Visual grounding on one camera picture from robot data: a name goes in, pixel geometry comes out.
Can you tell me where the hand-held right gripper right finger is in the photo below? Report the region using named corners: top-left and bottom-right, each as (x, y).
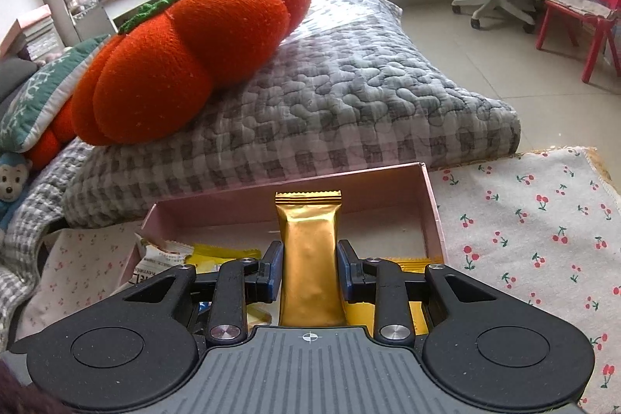
top-left (337, 239), bottom-right (498, 342)

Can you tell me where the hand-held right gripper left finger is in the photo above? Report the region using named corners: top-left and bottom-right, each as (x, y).
top-left (123, 241), bottom-right (284, 345)

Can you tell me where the gold foil bar packet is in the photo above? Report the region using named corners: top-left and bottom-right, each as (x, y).
top-left (275, 190), bottom-right (347, 327)

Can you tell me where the large yellow snack packet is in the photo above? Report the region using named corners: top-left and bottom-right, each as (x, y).
top-left (187, 243), bottom-right (265, 274)
top-left (343, 256), bottom-right (444, 336)

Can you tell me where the pink-lined silver gift box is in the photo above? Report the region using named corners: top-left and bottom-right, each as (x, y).
top-left (116, 161), bottom-right (449, 298)

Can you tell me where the white pecan snack packet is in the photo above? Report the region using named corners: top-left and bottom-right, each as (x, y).
top-left (132, 234), bottom-right (195, 286)

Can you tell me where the grey checked quilted pillow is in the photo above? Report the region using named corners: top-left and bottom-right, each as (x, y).
top-left (61, 0), bottom-right (522, 228)

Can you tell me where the large orange pumpkin cushion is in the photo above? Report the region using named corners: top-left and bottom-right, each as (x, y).
top-left (73, 0), bottom-right (312, 146)

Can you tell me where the grey checked blanket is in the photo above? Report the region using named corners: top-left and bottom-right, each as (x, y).
top-left (0, 137), bottom-right (98, 347)

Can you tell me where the small orange pumpkin cushion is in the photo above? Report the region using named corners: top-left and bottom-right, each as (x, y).
top-left (24, 96), bottom-right (78, 170)

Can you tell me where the blue monkey plush toy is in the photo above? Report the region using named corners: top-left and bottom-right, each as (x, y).
top-left (0, 152), bottom-right (35, 230)

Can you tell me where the dark maroon cloth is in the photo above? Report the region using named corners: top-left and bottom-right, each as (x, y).
top-left (0, 358), bottom-right (64, 414)

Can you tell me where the green leaf-print pillow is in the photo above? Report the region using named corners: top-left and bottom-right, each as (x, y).
top-left (0, 35), bottom-right (114, 153)

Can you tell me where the dark grey sofa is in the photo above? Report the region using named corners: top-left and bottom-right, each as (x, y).
top-left (0, 57), bottom-right (40, 104)

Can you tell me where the folded paper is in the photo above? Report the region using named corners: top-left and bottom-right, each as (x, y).
top-left (536, 0), bottom-right (619, 19)

